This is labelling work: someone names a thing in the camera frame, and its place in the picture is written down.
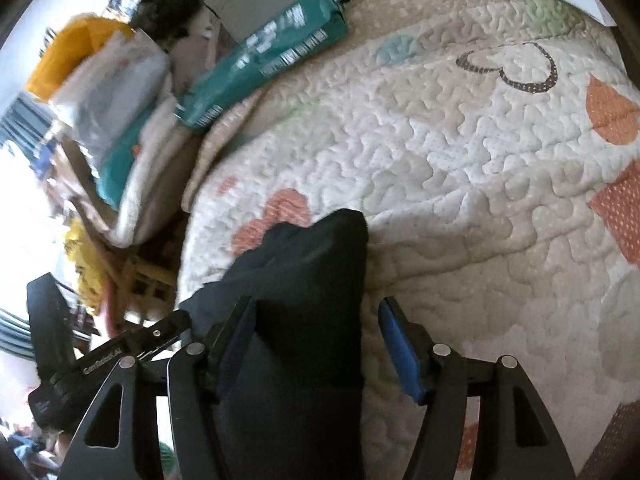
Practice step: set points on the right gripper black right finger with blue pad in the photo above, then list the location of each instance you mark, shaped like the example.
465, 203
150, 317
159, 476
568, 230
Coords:
516, 436

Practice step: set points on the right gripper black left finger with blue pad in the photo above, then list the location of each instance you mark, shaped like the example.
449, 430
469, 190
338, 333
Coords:
118, 438

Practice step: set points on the black pants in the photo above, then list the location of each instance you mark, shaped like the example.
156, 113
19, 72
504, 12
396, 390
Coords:
294, 412

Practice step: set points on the pink cloth on chair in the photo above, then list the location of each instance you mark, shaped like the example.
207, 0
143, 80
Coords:
109, 320

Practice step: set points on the wooden chair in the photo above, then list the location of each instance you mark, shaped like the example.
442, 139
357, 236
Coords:
146, 275

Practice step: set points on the yellow printed plastic bag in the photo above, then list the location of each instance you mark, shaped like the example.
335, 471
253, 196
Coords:
90, 273

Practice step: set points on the brown paper bag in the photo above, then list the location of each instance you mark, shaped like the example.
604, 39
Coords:
75, 183

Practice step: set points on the teal folded cloth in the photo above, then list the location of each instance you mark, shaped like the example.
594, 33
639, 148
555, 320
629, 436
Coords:
114, 172

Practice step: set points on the white folded duvet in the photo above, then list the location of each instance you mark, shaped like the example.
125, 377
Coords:
157, 179

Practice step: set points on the blue curtain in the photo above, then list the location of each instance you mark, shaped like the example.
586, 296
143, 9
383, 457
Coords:
24, 129

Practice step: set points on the clear plastic bag of clothes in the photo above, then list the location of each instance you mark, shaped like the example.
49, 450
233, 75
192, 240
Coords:
108, 90

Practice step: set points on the heart patterned quilted bedspread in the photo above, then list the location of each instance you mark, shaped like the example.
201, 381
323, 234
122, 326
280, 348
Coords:
493, 149

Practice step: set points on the yellow fabric bag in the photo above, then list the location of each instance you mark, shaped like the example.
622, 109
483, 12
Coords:
81, 38

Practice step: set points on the teal long cardboard box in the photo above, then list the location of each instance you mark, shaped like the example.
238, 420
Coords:
299, 32

